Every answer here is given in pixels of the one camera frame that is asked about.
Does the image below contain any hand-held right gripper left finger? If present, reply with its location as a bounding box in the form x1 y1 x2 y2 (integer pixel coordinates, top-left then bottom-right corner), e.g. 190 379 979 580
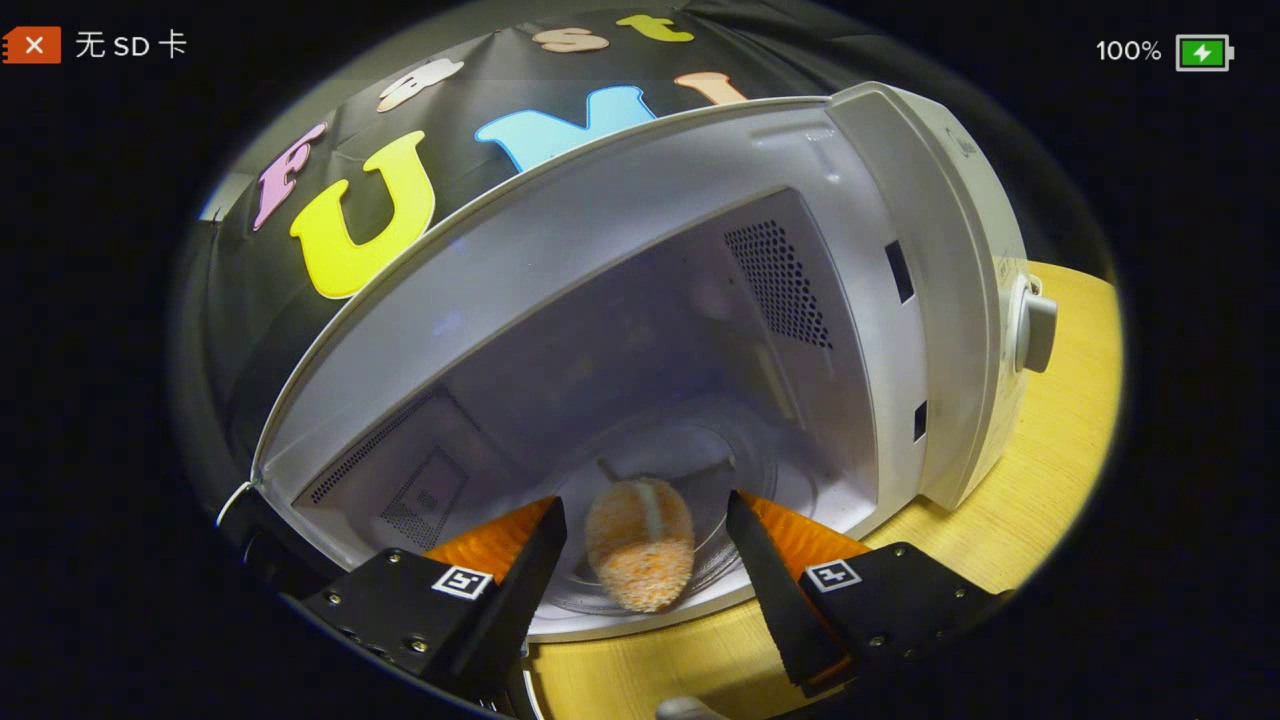
280 495 568 703

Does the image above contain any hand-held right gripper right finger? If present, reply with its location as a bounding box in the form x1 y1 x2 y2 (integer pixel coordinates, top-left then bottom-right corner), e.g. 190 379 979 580
725 489 1013 699

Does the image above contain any orange crumbed bread roll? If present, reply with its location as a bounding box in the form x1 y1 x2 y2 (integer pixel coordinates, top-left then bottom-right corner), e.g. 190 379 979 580
585 478 697 613

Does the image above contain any white microwave oven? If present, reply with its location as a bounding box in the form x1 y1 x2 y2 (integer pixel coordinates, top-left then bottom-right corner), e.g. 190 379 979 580
215 82 1059 643

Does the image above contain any glass microwave turntable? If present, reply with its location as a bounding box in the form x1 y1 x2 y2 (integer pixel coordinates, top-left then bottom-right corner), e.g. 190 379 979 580
540 420 783 617

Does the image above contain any black backdrop cloth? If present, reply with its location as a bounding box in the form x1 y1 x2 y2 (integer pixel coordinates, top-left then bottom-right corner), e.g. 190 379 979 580
170 0 831 491

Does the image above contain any white power cable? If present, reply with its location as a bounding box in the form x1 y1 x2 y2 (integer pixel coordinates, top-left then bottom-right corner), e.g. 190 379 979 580
215 480 257 529

